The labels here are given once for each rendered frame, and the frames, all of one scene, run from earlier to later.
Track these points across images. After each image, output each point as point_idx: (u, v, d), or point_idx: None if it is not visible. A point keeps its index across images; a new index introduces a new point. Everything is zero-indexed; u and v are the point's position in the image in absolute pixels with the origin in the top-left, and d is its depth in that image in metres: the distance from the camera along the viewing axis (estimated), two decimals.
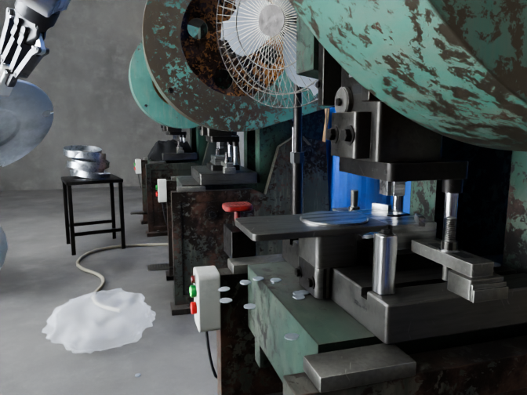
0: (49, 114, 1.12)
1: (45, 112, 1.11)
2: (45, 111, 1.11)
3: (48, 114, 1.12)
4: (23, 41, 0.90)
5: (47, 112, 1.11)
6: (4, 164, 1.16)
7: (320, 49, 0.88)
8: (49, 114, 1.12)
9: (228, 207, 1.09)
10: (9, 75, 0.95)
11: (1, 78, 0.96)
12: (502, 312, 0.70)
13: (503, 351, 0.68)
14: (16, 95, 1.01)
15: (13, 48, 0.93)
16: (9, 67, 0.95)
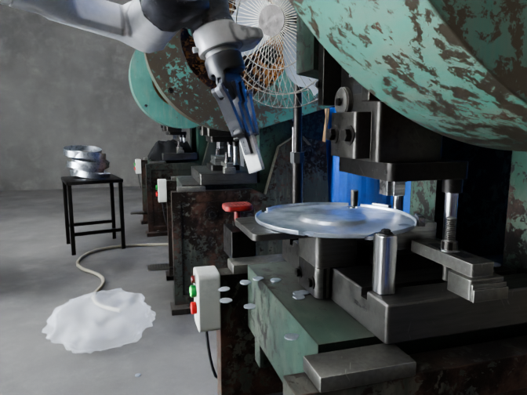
0: (408, 225, 0.79)
1: (402, 226, 0.78)
2: (401, 226, 0.78)
3: (407, 226, 0.79)
4: (244, 96, 0.91)
5: (405, 226, 0.78)
6: (358, 206, 0.96)
7: (320, 49, 0.88)
8: (408, 226, 0.79)
9: (228, 207, 1.09)
10: (253, 141, 0.91)
11: (332, 234, 0.70)
12: (502, 312, 0.70)
13: (503, 351, 0.68)
14: (354, 233, 0.74)
15: (241, 117, 0.89)
16: (248, 137, 0.90)
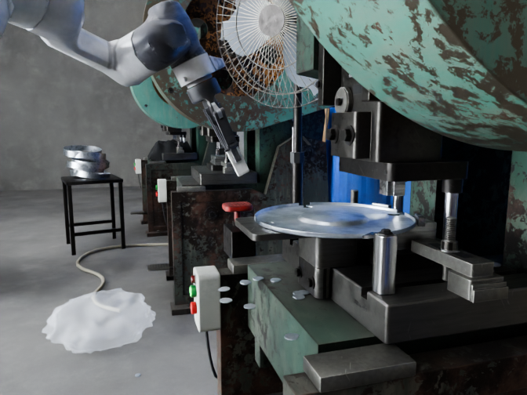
0: None
1: None
2: None
3: None
4: None
5: None
6: (257, 222, 0.81)
7: (320, 49, 0.88)
8: None
9: (228, 207, 1.09)
10: None
11: (387, 208, 0.92)
12: (502, 312, 0.70)
13: (503, 351, 0.68)
14: (359, 211, 0.93)
15: None
16: (232, 148, 1.10)
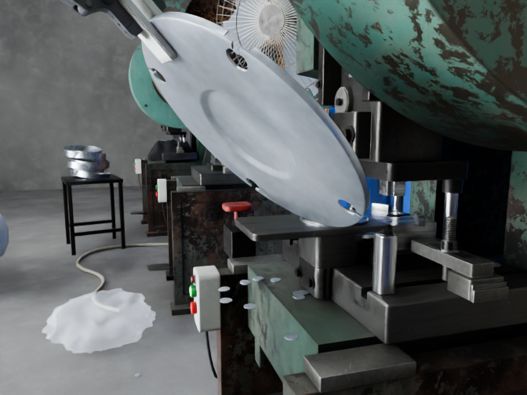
0: None
1: None
2: None
3: None
4: None
5: None
6: (227, 38, 0.35)
7: (320, 49, 0.88)
8: None
9: (228, 207, 1.09)
10: (119, 12, 0.42)
11: (232, 167, 0.62)
12: (502, 312, 0.70)
13: (503, 351, 0.68)
14: (212, 143, 0.58)
15: None
16: None
